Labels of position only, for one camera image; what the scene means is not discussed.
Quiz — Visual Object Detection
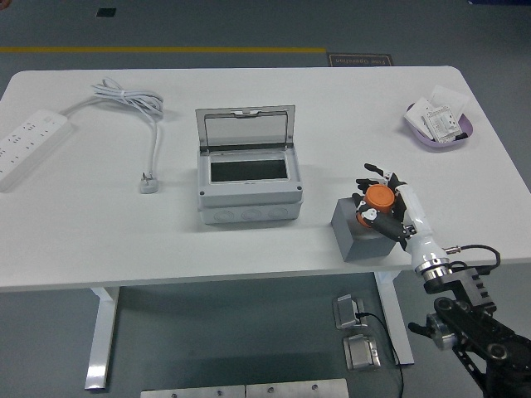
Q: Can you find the dark floor sign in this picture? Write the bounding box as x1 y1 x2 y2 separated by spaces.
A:
327 52 394 69

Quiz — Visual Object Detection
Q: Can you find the white power cord with plug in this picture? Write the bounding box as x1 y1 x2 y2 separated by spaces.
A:
61 78 166 196

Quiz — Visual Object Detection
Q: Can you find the white power strip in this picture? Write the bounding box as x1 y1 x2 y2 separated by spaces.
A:
0 109 76 193

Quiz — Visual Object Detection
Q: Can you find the white flat packet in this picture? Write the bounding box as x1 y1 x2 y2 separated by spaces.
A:
405 96 436 134

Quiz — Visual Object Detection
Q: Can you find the white square card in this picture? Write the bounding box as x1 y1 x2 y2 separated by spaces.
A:
428 85 470 116

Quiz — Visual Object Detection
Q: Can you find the transparent hinged box lid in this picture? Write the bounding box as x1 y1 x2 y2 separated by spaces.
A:
194 104 297 155

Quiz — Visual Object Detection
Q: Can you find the white labelled switch module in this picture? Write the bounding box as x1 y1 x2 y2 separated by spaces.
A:
421 103 468 144

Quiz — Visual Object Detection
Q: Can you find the purple plastic tray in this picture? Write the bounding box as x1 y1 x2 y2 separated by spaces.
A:
403 101 478 153

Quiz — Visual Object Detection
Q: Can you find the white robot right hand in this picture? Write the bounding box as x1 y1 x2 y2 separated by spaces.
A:
351 163 452 273

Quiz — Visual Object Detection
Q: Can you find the grey metal plate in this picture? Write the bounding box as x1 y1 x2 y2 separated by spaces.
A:
245 377 350 398
139 384 246 398

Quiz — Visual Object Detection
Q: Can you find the silver floor socket box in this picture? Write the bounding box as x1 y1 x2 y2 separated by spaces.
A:
342 334 382 371
331 294 368 331

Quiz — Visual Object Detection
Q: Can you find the grey electrical enclosure box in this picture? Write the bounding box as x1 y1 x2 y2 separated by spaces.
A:
195 143 305 226

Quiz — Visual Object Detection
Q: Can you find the black floor cable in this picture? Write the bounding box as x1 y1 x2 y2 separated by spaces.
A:
354 310 406 398

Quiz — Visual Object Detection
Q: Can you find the white table leg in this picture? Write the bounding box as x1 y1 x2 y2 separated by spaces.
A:
84 285 122 391
373 271 416 366

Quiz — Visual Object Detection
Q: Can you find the grey block battery holder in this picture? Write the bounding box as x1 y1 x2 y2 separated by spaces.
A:
330 195 402 264

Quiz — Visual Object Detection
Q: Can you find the orange cylindrical battery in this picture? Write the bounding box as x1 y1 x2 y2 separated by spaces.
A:
363 184 396 216

